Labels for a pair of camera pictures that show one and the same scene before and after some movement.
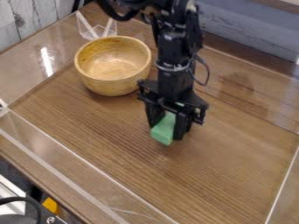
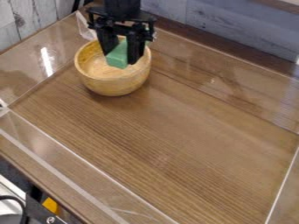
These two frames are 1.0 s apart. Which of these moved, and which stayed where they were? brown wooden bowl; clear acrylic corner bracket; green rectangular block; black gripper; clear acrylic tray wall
Moved: green rectangular block; black gripper
Stayed: brown wooden bowl; clear acrylic tray wall; clear acrylic corner bracket
